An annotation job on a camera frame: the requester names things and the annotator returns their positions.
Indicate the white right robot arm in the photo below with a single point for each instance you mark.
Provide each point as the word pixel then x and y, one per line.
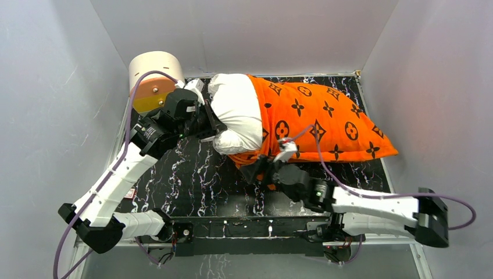
pixel 422 216

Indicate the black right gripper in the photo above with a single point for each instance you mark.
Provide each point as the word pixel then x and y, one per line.
pixel 250 171

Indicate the aluminium frame rail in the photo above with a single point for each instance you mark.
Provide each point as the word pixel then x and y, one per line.
pixel 377 257

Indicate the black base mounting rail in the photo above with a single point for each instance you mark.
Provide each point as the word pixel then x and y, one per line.
pixel 310 236

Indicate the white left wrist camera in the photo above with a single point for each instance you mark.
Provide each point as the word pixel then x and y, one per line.
pixel 196 86

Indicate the orange patterned pillowcase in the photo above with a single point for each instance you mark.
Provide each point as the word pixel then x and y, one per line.
pixel 323 122

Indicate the small red white sticker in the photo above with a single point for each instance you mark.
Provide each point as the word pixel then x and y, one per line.
pixel 130 194

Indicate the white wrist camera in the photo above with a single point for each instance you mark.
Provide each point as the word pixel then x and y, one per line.
pixel 287 149
pixel 196 86

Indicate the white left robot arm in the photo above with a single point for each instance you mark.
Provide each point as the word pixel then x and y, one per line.
pixel 94 217

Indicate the white pillow insert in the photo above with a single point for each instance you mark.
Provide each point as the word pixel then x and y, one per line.
pixel 235 103

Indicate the cream drum with orange face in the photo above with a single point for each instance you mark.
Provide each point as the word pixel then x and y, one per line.
pixel 154 88

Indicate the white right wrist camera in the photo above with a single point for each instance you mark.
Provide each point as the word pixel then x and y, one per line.
pixel 287 149

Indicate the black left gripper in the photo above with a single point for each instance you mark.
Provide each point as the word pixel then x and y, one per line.
pixel 210 122

